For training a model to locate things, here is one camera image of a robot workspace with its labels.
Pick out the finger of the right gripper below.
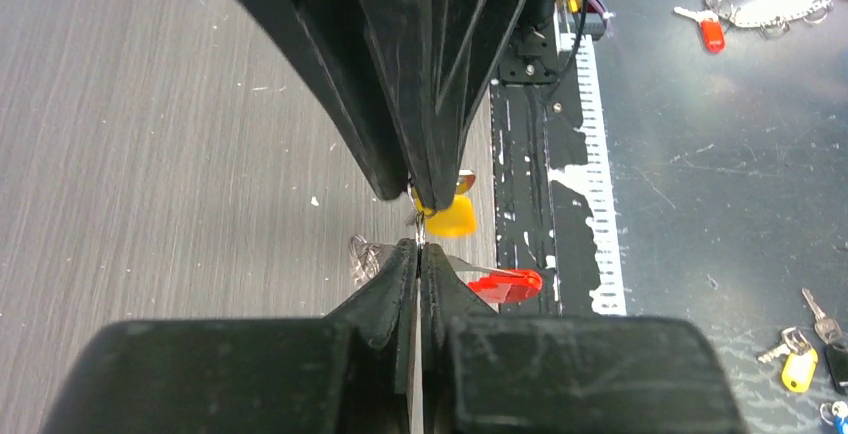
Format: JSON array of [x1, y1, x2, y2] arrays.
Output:
[[237, 0, 408, 200], [340, 0, 554, 211]]

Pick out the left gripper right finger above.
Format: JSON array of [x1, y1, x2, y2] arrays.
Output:
[[419, 244, 747, 433]]

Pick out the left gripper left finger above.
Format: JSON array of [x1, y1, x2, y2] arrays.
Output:
[[43, 239, 418, 433]]

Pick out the red handled metal keyring holder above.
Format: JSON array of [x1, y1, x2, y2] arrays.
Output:
[[348, 235, 543, 304]]

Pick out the yellow tagged key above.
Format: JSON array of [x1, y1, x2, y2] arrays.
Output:
[[405, 169, 478, 238], [756, 327, 819, 393]]

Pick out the red tagged key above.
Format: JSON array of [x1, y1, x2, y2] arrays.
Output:
[[673, 6, 725, 54]]

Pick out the blue tag at edge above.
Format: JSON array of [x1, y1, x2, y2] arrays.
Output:
[[819, 401, 848, 434]]

